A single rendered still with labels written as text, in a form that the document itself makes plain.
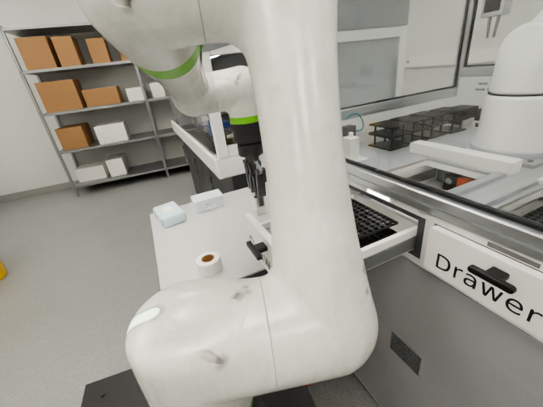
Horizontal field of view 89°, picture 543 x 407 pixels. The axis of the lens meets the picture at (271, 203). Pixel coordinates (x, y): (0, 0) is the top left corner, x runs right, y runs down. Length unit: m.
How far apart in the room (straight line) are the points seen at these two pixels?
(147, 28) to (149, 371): 0.34
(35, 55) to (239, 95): 3.85
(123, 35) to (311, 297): 0.34
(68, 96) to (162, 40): 4.06
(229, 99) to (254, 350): 0.60
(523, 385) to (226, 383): 0.61
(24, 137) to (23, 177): 0.57
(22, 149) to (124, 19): 4.84
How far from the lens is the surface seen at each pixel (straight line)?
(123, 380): 0.64
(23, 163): 5.21
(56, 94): 4.44
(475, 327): 0.78
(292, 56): 0.32
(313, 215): 0.30
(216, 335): 0.31
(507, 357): 0.78
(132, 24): 0.36
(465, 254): 0.67
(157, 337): 0.33
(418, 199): 0.71
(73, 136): 4.48
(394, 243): 0.71
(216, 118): 1.36
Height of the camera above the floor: 1.27
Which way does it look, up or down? 26 degrees down
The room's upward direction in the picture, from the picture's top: 7 degrees counter-clockwise
